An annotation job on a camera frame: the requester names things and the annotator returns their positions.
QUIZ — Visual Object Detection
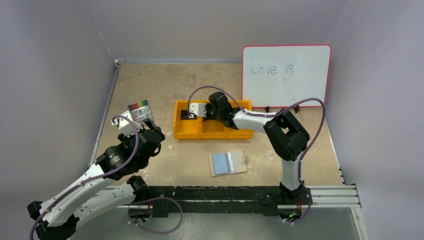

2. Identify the beige leather card holder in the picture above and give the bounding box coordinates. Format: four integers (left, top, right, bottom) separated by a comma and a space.
209, 150, 248, 177

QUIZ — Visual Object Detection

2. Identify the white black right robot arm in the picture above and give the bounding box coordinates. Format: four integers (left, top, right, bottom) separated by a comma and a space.
206, 91, 310, 204

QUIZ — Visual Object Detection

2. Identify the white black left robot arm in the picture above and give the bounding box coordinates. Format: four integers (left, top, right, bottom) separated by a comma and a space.
27, 113, 166, 240

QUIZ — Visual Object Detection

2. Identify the black magnetic stripe card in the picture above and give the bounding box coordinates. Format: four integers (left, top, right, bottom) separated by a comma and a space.
180, 110, 198, 120

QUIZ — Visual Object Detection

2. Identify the marker pen pack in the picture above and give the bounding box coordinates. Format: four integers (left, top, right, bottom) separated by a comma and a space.
128, 99, 154, 125

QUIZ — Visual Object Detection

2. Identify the yellow three-compartment bin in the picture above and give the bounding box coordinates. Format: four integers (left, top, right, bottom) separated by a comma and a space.
173, 100, 253, 140

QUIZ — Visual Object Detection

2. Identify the pink-framed whiteboard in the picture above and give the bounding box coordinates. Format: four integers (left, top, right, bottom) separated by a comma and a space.
241, 44, 332, 108

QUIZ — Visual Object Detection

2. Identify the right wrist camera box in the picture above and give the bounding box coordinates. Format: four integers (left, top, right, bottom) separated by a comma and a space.
188, 102, 207, 119

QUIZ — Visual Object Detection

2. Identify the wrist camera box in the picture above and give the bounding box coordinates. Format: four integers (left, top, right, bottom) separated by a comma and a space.
111, 110, 142, 138
188, 102, 207, 119

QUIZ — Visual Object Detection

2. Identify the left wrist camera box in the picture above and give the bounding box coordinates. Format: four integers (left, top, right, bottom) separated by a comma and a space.
111, 110, 142, 138

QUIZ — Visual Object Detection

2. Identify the black front table rail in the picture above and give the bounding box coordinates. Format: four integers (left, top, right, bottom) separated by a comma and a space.
116, 185, 314, 219

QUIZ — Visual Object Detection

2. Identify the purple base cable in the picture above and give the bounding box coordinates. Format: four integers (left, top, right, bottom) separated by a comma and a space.
127, 196, 184, 235

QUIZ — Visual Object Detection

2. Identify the right aluminium frame rail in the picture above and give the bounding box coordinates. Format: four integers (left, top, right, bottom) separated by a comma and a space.
309, 185, 362, 208

